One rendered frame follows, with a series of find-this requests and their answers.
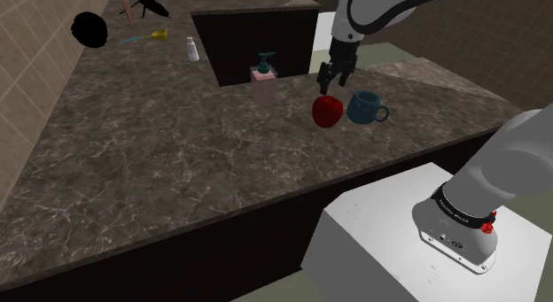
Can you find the black spider figure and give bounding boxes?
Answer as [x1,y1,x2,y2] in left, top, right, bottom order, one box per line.
[129,0,175,20]

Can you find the red apple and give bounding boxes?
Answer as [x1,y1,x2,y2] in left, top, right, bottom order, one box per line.
[311,95,345,129]

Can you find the yellow spoon blue handle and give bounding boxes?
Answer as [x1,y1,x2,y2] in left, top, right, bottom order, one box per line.
[118,28,169,47]

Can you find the pink soap dispenser teal pump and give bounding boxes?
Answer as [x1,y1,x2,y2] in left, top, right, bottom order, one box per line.
[249,51,279,105]

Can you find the white salt shaker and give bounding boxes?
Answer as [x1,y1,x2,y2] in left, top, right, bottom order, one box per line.
[185,35,201,64]

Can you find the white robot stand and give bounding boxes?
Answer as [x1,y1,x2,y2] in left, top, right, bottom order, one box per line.
[300,161,553,302]

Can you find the blue mug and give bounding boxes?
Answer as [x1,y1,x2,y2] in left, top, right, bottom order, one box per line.
[345,89,391,126]

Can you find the pink pointed object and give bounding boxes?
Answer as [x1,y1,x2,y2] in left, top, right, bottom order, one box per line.
[116,0,136,31]

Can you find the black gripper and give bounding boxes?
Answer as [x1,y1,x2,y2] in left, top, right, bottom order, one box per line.
[316,36,361,97]

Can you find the black round object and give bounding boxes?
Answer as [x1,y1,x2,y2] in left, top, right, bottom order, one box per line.
[70,11,109,50]

